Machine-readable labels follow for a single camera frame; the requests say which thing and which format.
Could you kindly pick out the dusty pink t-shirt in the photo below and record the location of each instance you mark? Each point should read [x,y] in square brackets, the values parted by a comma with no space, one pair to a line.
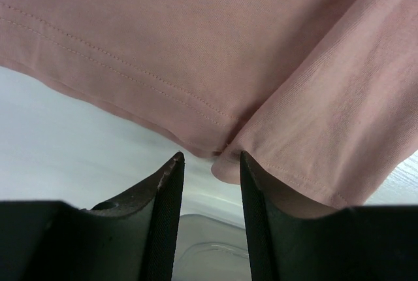
[322,93]

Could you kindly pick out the grey plastic bin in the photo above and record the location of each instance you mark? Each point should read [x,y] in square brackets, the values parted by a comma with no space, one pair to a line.
[208,249]

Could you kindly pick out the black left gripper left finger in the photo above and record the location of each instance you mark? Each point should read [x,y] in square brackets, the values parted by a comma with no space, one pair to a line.
[131,236]

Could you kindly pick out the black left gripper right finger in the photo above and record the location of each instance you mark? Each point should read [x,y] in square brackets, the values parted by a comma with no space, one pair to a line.
[292,237]

